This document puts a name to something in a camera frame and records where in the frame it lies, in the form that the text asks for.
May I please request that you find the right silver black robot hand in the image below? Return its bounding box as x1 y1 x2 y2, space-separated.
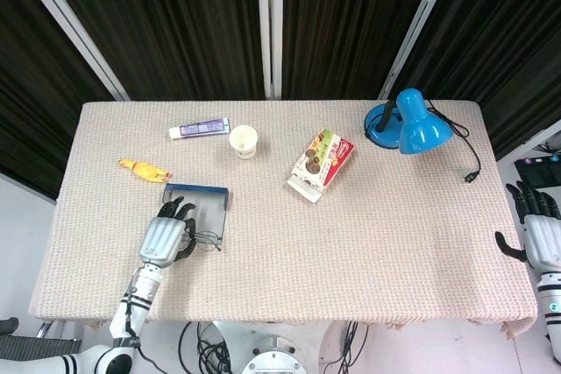
494 180 561 274

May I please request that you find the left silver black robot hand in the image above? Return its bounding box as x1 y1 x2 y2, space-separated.
138 196 197 270

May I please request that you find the blue rectangular case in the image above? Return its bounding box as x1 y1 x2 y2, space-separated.
162 182 231 246

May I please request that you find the yellow rubber chicken toy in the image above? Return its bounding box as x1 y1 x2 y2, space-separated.
117 158 175 185

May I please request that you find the black electronic device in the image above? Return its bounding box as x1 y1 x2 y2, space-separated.
513 155 561 191

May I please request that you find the purple white toothpaste tube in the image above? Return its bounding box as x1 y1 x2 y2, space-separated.
168 116 231 142

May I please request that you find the white paper cup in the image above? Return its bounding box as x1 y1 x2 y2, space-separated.
228 124 259 162

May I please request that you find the white robot torso base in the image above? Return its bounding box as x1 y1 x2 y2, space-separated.
209 320 347 374

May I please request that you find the black ribbed panel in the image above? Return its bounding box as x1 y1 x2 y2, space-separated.
0 335 83 356

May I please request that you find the blue desk lamp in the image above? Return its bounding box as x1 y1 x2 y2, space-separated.
364 88 454 156

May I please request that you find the opened cardboard snack box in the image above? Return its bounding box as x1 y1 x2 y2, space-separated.
287 128 357 204

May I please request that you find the beige woven tablecloth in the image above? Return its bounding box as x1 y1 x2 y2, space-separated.
28 100 539 341

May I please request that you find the dark curtain panel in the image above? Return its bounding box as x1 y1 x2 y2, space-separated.
394 0 561 160
0 0 116 201
37 0 266 102
282 0 444 102

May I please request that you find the black lamp power cable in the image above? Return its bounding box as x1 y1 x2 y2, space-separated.
427 100 482 184

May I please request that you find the black cable bundle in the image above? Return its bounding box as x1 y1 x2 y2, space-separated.
178 321 233 374
322 321 370 374

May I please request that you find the white frame post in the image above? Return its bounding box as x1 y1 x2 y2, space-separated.
16 0 131 102
379 0 461 102
256 0 284 102

